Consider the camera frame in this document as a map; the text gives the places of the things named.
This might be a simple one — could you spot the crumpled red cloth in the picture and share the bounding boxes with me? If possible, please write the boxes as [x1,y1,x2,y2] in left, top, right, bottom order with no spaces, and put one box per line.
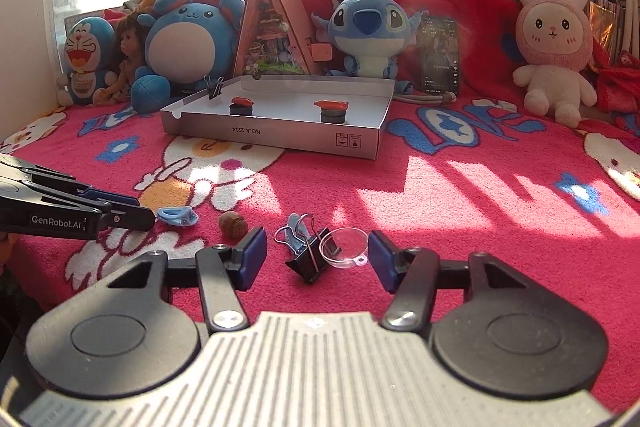
[590,52,640,112]

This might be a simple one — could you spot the pink cartoon print blanket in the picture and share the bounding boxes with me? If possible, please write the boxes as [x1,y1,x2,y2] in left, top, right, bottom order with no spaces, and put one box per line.
[0,97,640,408]

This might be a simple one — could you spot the pink triangular miniature house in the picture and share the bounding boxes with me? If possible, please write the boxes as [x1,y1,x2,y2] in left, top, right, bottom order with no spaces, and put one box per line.
[232,0,333,78]

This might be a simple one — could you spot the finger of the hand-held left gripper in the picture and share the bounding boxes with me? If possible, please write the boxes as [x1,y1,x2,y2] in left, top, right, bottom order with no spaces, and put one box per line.
[0,177,157,232]
[0,153,141,208]

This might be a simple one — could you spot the grey cable bundle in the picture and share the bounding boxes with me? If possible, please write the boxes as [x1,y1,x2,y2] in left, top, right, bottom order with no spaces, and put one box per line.
[392,89,458,102]

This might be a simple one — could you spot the blue alien plush toy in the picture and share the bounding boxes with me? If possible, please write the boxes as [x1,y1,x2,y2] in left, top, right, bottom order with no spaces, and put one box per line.
[311,0,431,94]

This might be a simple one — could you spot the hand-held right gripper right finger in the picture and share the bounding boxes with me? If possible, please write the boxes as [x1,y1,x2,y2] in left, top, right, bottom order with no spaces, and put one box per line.
[367,229,531,333]

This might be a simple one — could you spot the white cardboard box tray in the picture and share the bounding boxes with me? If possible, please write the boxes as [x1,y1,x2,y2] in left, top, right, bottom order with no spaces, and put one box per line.
[160,74,396,160]

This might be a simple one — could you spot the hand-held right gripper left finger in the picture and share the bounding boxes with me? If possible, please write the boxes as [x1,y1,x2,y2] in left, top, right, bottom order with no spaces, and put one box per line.
[107,226,268,334]

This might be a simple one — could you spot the blue shark hair clip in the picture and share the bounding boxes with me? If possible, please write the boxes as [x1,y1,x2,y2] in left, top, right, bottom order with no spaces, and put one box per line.
[286,213,306,258]
[156,205,201,228]

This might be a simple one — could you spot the brown walnut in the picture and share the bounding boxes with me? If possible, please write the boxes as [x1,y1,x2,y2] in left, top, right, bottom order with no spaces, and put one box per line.
[218,213,248,239]

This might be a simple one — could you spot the clear plastic dome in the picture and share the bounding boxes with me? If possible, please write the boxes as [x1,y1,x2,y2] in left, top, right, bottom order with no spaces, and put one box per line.
[320,227,370,269]

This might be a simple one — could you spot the brown haired doll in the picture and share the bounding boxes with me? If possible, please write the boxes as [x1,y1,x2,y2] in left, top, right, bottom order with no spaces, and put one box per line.
[95,14,151,105]

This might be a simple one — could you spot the black smartphone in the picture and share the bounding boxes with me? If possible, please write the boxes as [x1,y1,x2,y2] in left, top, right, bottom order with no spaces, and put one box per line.
[417,14,461,95]

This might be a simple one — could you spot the round blue plush toy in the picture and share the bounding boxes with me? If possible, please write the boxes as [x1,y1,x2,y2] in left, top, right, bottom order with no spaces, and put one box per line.
[131,0,247,115]

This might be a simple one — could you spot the upright books beside bunny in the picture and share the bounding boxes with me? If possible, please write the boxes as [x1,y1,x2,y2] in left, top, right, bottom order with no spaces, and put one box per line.
[587,0,640,58]

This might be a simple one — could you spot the blue cat robot plush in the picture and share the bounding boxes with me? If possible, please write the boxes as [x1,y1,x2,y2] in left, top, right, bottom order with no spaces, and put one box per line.
[56,16,118,106]

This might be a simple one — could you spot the pink bunny plush toy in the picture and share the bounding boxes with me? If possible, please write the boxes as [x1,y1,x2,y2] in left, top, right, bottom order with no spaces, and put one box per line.
[511,0,598,128]

